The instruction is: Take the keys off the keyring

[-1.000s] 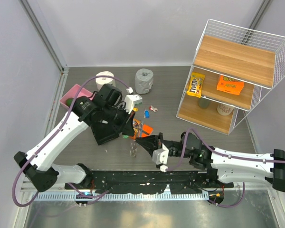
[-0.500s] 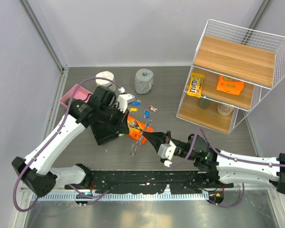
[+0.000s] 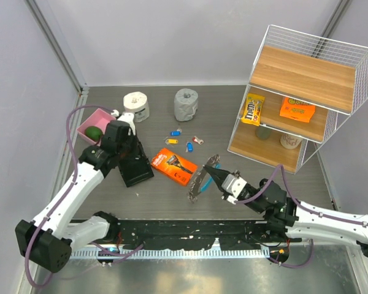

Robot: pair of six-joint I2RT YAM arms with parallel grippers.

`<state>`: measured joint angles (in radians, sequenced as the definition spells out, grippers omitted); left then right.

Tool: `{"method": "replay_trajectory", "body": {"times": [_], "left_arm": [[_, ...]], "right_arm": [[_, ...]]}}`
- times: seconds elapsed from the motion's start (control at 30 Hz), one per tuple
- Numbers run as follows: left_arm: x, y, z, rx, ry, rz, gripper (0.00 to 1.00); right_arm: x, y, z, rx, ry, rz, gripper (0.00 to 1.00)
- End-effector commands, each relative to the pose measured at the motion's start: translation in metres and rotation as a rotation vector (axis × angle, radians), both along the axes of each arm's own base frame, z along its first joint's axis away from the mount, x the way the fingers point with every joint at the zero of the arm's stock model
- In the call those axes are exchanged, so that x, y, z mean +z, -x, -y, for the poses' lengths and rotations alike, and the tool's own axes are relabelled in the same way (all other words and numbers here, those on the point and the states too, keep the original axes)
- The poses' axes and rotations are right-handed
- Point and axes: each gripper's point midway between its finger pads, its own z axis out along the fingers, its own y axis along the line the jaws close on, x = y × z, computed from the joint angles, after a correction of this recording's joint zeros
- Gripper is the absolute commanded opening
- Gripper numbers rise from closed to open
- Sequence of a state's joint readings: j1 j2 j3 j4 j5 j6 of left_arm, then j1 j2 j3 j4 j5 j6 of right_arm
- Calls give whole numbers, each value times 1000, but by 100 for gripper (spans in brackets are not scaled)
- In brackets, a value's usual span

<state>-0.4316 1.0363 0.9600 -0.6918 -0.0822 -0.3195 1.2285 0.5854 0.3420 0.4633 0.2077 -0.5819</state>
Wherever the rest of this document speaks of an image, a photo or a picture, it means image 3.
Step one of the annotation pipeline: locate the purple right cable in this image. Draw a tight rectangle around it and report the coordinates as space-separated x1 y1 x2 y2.
236 164 368 228

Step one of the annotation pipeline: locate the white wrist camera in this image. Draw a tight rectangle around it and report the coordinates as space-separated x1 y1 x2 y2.
117 112 136 135
222 170 247 205

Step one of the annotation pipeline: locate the metal key organizer blue handle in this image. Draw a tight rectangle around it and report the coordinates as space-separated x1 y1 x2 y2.
188 154 220 203

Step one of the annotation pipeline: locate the white paper cup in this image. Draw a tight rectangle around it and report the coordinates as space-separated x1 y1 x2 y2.
280 133 302 149

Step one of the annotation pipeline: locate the white wire wooden shelf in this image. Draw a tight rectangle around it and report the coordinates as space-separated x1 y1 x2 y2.
228 24 368 173

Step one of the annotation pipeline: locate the blue tag key lower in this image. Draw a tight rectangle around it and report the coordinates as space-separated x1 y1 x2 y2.
186 141 193 153

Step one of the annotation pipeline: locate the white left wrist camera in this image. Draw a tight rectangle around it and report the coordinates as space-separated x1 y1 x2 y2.
117 112 136 135

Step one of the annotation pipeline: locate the blue tag key upper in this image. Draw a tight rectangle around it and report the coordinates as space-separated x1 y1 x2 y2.
170 128 182 137

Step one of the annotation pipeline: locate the orange razor box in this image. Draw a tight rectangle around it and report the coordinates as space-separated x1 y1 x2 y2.
151 148 198 186

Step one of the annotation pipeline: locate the black front rail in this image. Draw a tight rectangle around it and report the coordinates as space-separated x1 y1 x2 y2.
111 220 286 251

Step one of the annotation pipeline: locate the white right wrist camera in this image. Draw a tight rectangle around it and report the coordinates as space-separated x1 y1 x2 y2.
222 170 247 205

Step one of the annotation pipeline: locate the pink drawer box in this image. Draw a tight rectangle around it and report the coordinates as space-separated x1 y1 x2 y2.
77 108 115 145

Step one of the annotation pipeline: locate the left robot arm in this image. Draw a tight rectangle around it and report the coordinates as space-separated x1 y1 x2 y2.
15 118 137 273

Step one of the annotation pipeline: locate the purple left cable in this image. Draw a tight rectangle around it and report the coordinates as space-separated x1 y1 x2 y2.
24 105 119 288

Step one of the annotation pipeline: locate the blue tag key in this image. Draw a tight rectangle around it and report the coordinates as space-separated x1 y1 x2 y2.
186 141 193 153
170 128 182 137

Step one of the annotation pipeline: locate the grey toilet paper roll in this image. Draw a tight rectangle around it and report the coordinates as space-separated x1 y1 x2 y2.
174 88 199 122

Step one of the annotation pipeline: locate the purple cable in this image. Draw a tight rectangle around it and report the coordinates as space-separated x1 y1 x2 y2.
24 105 119 288
236 164 368 228

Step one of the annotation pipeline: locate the yellow candy bag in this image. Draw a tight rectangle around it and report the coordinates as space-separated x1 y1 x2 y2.
240 93 265 126

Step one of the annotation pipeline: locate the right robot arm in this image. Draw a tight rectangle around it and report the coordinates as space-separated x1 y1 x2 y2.
204 165 368 258

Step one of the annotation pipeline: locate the yellow tag key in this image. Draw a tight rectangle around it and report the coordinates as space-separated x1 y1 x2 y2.
165 138 178 145

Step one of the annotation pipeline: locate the white toilet paper roll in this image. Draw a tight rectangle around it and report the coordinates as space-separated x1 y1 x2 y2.
123 91 150 123

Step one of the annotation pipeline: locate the orange candy bag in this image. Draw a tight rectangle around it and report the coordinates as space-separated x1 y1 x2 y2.
280 97 316 123

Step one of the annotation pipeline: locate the green avocado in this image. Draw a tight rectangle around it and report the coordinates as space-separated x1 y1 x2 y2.
84 126 104 142

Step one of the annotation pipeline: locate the black plastic bin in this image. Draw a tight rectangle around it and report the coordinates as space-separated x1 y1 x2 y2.
118 135 154 187

